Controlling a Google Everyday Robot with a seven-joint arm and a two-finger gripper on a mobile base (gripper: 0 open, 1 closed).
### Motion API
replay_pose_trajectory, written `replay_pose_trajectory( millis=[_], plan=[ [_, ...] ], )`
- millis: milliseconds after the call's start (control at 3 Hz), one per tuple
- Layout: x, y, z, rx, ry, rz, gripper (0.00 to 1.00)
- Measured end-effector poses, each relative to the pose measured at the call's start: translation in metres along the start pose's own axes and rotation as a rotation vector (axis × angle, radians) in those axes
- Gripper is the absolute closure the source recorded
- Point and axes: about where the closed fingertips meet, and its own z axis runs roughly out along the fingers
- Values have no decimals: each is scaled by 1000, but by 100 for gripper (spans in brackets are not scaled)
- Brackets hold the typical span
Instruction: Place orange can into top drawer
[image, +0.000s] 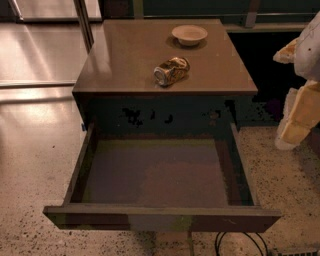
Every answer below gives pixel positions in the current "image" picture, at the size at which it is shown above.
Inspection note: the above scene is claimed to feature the open top drawer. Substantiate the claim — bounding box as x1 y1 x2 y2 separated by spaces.
43 124 281 233

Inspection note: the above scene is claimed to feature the black floor cable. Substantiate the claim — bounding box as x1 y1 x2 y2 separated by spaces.
214 231 270 256

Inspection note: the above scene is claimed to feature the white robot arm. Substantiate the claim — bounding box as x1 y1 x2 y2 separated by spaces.
273 12 320 150

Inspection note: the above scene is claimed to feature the white ceramic bowl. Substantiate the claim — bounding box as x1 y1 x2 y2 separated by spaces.
172 25 208 46

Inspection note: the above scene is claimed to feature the dark brown drawer cabinet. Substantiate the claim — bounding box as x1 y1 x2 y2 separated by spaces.
73 19 257 136

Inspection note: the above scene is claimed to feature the metal vertical post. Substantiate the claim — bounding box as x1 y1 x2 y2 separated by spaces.
73 0 94 53

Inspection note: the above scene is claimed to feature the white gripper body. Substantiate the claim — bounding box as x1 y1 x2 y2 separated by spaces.
283 66 320 101

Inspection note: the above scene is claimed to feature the grey floor power strip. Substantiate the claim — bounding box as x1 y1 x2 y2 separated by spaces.
268 247 320 256

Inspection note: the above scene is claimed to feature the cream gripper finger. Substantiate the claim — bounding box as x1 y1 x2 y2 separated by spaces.
273 38 297 64
275 81 320 150

